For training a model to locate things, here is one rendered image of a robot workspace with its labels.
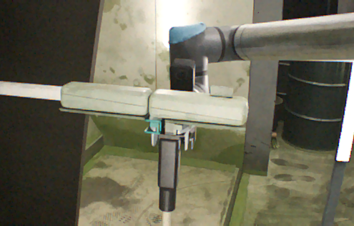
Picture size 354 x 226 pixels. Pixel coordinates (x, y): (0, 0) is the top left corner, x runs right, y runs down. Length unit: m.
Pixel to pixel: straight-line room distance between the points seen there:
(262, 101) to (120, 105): 1.92
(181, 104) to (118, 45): 2.08
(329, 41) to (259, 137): 1.92
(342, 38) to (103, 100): 0.41
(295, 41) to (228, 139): 1.91
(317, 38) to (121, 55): 2.06
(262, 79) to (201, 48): 1.58
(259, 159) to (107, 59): 1.31
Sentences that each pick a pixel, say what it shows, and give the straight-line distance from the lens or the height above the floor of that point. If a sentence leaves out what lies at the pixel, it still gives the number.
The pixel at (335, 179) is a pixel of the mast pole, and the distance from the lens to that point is 1.75.
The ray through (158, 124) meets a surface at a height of 1.12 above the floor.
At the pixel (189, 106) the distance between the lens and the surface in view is 0.55.
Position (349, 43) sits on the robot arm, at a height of 1.25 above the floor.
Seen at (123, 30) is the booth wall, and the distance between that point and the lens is 2.57.
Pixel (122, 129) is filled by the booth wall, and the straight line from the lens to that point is 2.80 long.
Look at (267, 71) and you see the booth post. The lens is 2.39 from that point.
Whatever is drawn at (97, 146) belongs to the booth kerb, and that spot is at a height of 0.11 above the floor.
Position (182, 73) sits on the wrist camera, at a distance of 0.67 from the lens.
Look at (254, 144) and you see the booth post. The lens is 2.57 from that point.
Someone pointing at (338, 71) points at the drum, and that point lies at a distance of 2.91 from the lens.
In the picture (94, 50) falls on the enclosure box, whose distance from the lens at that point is 0.84.
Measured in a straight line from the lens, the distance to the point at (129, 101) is 0.57.
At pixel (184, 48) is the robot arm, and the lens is 0.83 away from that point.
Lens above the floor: 1.34
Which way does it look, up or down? 21 degrees down
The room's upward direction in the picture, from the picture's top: straight up
